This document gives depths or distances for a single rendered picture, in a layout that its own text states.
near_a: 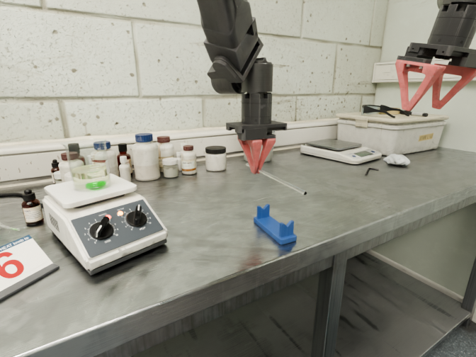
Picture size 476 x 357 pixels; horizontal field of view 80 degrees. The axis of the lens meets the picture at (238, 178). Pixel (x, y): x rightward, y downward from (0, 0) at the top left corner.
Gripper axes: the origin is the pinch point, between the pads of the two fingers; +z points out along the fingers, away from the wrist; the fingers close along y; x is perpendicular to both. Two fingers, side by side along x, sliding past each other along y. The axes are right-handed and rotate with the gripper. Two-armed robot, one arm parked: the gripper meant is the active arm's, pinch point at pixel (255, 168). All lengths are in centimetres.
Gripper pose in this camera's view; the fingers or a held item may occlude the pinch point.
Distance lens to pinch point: 56.7
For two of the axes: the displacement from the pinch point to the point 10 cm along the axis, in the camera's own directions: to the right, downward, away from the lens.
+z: 0.0, 9.6, 2.9
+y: -9.1, 1.3, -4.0
